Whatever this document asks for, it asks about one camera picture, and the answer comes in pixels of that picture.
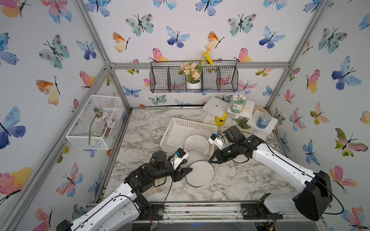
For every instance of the green artificial plant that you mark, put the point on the green artificial plant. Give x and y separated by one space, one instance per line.
242 122

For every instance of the white perforated plastic basket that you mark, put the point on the white perforated plastic basket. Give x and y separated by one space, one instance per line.
179 130

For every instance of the black wire wall basket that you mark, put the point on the black wire wall basket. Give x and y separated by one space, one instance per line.
222 77

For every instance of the pink artificial rose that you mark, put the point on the pink artificial rose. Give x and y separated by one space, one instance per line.
98 115

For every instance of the yellow plastic bottle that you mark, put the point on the yellow plastic bottle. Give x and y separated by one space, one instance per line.
220 121

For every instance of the white tiered wooden shelf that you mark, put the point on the white tiered wooden shelf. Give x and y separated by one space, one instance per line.
217 108

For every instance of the white wire wall basket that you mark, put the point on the white wire wall basket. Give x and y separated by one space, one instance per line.
78 134

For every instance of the white pot with flowers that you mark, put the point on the white pot with flowers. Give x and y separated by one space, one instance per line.
194 71

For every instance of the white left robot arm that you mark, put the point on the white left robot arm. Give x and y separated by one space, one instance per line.
127 202

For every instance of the blue granule jar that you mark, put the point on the blue granule jar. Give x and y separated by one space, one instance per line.
263 120

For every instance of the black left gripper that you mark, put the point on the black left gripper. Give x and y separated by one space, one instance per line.
177 175

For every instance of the green lidded glass jar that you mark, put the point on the green lidded glass jar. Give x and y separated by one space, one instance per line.
237 103

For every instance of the cream bubble plant pot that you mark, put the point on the cream bubble plant pot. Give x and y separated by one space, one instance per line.
244 130

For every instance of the white mesh laundry bag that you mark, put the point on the white mesh laundry bag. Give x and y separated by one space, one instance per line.
202 173

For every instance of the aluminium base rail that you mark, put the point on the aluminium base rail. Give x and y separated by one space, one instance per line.
253 211

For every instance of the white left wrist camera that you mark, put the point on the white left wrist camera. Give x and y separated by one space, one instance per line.
178 158

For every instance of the pink trimmed mesh bag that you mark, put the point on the pink trimmed mesh bag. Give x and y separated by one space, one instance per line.
197 143
202 132

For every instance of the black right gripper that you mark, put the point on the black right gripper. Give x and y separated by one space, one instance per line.
218 155

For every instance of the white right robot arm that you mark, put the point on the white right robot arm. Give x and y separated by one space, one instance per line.
314 188

